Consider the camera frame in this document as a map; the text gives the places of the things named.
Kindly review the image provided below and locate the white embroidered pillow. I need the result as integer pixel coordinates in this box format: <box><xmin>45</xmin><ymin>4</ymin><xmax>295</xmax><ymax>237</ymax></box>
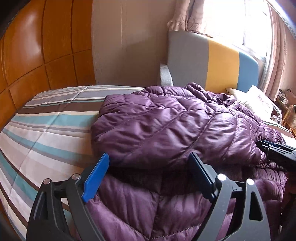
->
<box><xmin>226</xmin><ymin>85</ymin><xmax>282</xmax><ymax>124</ymax></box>

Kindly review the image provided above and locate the pink patterned curtain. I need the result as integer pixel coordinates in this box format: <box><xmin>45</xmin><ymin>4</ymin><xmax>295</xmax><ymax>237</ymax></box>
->
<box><xmin>168</xmin><ymin>1</ymin><xmax>288</xmax><ymax>100</ymax></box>

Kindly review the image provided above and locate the wicker bedside table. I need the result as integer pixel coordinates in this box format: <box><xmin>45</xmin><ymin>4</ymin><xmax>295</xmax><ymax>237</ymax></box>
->
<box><xmin>275</xmin><ymin>88</ymin><xmax>296</xmax><ymax>138</ymax></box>

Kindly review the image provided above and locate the grey white armrest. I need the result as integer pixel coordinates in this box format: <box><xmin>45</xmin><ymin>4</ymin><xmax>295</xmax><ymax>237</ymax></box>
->
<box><xmin>158</xmin><ymin>64</ymin><xmax>173</xmax><ymax>86</ymax></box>

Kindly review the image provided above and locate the purple quilted down jacket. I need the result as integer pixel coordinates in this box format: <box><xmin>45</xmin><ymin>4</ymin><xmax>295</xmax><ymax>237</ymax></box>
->
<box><xmin>87</xmin><ymin>83</ymin><xmax>286</xmax><ymax>240</ymax></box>

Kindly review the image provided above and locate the striped bed quilt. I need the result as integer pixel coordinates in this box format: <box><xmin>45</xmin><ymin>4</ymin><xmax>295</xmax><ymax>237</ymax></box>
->
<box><xmin>1</xmin><ymin>85</ymin><xmax>138</xmax><ymax>240</ymax></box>

